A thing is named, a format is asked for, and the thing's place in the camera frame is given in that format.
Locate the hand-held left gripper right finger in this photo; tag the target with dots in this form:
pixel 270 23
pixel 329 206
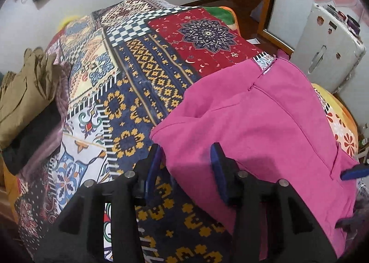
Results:
pixel 219 177

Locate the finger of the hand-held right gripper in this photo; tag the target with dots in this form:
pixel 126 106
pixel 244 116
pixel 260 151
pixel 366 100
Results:
pixel 354 172
pixel 350 221

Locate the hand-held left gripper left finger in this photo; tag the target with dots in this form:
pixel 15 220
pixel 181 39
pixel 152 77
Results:
pixel 151 171

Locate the pink pants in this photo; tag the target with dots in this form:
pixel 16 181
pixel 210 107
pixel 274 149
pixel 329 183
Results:
pixel 259 124

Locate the khaki pants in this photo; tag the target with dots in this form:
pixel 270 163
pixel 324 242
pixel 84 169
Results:
pixel 23 98

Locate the orange floral bed sheet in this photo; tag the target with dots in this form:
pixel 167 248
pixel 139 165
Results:
pixel 343 130

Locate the patchwork patterned blanket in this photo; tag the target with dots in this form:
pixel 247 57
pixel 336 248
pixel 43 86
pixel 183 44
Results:
pixel 138 84

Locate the mauve cloth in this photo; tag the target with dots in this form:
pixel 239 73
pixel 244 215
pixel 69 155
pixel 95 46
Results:
pixel 62 93

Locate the black cloth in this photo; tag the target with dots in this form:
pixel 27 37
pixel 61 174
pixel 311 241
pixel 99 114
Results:
pixel 31 142

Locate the small white refrigerator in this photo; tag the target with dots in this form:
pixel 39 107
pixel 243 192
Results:
pixel 328 47

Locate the white paper sheet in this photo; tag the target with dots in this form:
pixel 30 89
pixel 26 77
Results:
pixel 253 41

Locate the yellow hoop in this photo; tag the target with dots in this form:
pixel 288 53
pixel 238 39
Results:
pixel 66 19

